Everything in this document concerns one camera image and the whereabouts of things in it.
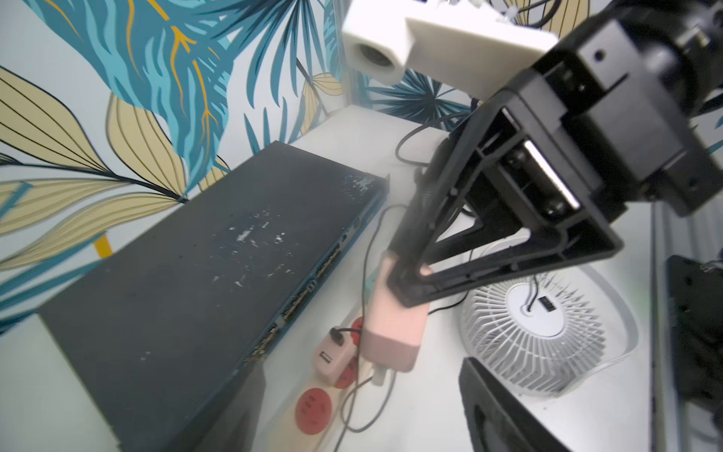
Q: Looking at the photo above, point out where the black fan cable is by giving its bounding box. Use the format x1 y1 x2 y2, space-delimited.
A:
332 202 408 452

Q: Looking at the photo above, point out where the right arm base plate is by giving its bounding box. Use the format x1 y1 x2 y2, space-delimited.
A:
666 255 722 431

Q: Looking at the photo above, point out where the white round desk fan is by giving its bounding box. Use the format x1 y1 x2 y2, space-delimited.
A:
459 265 640 397

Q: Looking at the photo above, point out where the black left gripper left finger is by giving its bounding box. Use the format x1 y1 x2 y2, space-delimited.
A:
180 362 265 451

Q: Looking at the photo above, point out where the beige red power strip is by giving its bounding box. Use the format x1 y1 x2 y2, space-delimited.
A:
252 311 375 451

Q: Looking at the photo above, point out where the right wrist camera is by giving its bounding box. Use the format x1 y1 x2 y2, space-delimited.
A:
342 1 558 100

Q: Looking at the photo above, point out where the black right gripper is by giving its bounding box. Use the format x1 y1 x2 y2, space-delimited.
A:
389 1 722 308

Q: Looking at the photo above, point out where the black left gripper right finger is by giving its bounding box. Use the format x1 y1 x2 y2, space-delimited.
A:
459 358 567 452

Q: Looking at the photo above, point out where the black power strip cord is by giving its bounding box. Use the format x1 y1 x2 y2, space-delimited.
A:
394 109 476 168

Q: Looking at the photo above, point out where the dark grey network switch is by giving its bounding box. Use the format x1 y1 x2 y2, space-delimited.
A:
40 142 388 451

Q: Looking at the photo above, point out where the aluminium frame rail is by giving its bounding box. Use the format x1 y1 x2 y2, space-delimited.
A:
651 197 722 451

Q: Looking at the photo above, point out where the pink adapter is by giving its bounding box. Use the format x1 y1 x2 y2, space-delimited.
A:
313 328 357 386
360 252 430 386

